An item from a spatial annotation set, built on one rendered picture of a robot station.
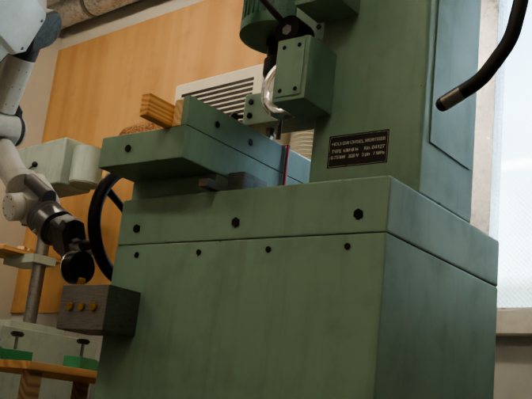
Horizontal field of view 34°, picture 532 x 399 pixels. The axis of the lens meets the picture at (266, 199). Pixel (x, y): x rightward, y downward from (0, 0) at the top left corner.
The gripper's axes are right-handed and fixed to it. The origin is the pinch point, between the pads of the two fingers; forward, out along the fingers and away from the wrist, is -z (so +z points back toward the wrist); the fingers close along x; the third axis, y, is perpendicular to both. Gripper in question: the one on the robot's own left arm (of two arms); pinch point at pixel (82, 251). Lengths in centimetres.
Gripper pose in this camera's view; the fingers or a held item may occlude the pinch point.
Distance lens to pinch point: 194.3
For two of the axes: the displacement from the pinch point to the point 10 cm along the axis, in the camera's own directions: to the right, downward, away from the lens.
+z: -6.4, -4.3, 6.4
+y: 7.7, -3.4, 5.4
